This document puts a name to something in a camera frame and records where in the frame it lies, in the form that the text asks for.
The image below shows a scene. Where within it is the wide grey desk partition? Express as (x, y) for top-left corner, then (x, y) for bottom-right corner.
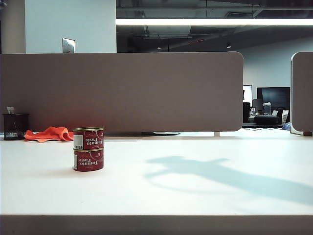
(0, 51), (245, 134)

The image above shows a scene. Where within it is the white background monitor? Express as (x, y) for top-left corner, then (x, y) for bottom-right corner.
(243, 84), (253, 103)

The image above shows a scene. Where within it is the black office chair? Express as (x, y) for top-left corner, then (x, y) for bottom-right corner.
(243, 102), (251, 124)

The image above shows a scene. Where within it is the dark background screen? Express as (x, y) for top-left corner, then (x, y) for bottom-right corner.
(256, 87), (291, 110)

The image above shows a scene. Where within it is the narrow grey desk partition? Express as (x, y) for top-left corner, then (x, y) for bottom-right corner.
(290, 51), (313, 135)

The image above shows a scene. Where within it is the red tomato paste can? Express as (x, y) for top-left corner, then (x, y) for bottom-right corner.
(72, 127), (105, 150)
(72, 147), (105, 172)

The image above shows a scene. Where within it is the black round ottoman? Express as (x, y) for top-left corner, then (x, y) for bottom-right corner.
(254, 115), (280, 125)

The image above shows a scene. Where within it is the orange cloth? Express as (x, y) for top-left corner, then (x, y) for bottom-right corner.
(24, 126), (74, 142)

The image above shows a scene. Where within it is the black mesh pen holder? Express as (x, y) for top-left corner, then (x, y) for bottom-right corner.
(2, 113), (30, 141)

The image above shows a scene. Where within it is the metal wall plate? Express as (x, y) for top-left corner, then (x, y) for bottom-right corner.
(62, 37), (76, 53)

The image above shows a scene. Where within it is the white ceiling light strip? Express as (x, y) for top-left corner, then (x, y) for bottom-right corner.
(115, 19), (313, 26)

